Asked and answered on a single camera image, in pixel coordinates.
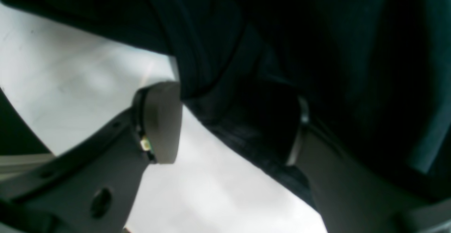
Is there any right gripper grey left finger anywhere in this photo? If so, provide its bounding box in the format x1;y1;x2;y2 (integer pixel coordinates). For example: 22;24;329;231
1;82;182;233

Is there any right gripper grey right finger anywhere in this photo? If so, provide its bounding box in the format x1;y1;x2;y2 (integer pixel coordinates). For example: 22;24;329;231
286;96;450;233

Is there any black T-shirt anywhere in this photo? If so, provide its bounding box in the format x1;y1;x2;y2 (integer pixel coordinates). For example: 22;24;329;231
1;0;450;206

